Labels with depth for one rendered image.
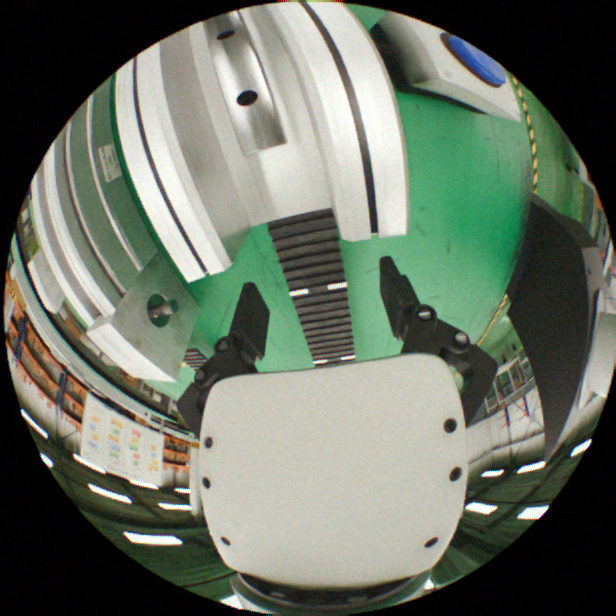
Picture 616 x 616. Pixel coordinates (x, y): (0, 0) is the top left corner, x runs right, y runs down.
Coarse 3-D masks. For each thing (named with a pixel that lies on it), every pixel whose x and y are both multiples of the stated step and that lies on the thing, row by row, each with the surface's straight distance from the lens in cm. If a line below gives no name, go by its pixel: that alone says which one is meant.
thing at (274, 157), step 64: (128, 64) 13; (192, 64) 14; (256, 64) 11; (320, 64) 7; (128, 128) 10; (192, 128) 10; (256, 128) 10; (320, 128) 7; (384, 128) 7; (192, 192) 8; (256, 192) 11; (320, 192) 11; (384, 192) 7; (192, 256) 9
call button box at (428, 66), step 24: (384, 24) 18; (408, 24) 15; (384, 48) 17; (408, 48) 15; (432, 48) 14; (408, 72) 15; (432, 72) 13; (456, 72) 14; (432, 96) 18; (456, 96) 16; (480, 96) 14; (504, 96) 17
